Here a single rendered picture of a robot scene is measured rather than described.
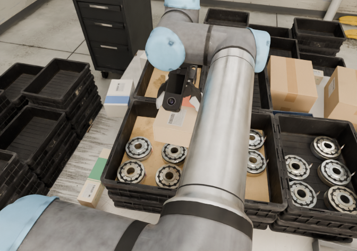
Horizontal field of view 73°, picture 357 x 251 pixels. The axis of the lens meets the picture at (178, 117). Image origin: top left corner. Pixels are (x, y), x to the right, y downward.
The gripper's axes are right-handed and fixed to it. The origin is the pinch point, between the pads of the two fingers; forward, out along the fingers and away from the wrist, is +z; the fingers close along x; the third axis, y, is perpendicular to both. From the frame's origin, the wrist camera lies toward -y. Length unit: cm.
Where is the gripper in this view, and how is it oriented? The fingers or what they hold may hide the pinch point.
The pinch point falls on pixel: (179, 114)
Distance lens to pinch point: 74.3
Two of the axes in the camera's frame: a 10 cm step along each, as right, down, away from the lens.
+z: 0.0, 6.7, 7.5
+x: -9.7, -1.8, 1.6
